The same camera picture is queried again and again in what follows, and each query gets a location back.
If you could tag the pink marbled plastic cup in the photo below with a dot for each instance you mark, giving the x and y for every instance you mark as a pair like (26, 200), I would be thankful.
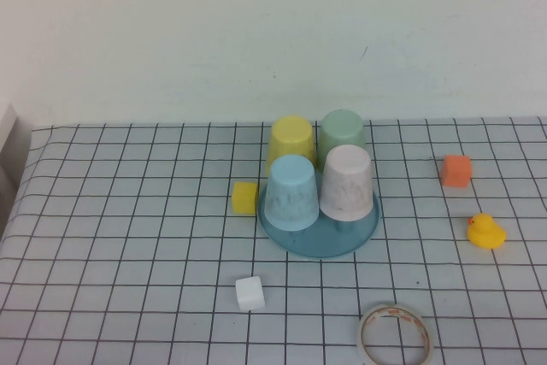
(346, 185)

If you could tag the yellow plastic cup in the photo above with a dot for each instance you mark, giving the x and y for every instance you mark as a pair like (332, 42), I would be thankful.
(290, 138)

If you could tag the light blue plastic cup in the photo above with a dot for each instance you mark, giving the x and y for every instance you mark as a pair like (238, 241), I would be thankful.
(292, 194)

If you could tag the pale green plastic cup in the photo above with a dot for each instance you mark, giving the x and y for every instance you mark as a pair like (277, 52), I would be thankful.
(342, 130)

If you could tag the blue cup stand tray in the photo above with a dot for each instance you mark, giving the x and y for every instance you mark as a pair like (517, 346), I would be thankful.
(325, 245)

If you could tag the yellow foam cube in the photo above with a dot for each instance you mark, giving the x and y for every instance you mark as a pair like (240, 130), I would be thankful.
(244, 198)

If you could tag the white foam cube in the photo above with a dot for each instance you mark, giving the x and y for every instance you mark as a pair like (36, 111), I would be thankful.
(250, 294)

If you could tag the grid pattern tablecloth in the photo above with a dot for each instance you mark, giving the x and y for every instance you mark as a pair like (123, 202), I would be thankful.
(171, 254)

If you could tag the orange foam cube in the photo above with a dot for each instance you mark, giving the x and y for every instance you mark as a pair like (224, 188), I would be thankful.
(456, 172)

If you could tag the clear adhesive tape roll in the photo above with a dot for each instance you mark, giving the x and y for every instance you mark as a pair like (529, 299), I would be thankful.
(395, 309)

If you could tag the yellow rubber duck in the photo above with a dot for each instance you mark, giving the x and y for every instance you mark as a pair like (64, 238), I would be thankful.
(486, 234)

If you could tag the white furniture edge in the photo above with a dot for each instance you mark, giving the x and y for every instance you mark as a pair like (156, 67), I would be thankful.
(6, 125)

